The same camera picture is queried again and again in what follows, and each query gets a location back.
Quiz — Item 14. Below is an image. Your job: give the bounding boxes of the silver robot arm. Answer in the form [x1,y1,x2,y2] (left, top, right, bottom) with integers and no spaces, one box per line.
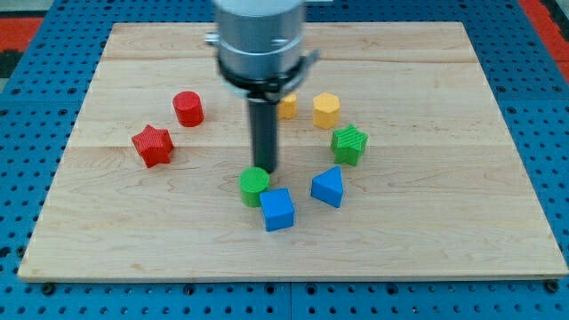
[204,0,320,103]

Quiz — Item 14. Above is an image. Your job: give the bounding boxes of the blue cube block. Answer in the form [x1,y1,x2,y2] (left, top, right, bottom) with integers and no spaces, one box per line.
[260,188,295,232]

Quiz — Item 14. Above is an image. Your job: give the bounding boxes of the green star block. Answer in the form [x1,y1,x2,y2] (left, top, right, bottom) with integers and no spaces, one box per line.
[331,124,369,166]

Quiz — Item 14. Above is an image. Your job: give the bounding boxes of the red star block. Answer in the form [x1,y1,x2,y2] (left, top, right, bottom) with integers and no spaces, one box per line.
[131,124,174,168]

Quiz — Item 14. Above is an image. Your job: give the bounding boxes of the green cylinder block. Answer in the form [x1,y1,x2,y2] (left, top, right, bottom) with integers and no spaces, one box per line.
[238,167,270,207]

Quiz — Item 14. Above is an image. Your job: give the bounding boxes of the blue triangular prism block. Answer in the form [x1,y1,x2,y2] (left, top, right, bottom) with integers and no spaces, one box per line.
[310,166,344,208]

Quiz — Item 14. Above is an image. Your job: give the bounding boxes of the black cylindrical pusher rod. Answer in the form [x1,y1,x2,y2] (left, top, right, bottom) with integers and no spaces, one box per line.
[247,98,278,173]

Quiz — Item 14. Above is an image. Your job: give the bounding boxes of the small yellow block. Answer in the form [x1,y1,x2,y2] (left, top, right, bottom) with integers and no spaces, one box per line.
[277,93,297,119]

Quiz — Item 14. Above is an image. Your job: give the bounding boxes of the yellow hexagon block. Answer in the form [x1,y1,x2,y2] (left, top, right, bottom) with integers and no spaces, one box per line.
[313,92,341,129]

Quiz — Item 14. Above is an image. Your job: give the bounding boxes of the red cylinder block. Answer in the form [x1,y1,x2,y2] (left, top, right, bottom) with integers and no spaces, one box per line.
[172,91,204,127]

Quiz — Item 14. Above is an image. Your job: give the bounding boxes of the light wooden board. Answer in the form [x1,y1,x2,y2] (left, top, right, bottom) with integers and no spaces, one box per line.
[18,22,568,283]

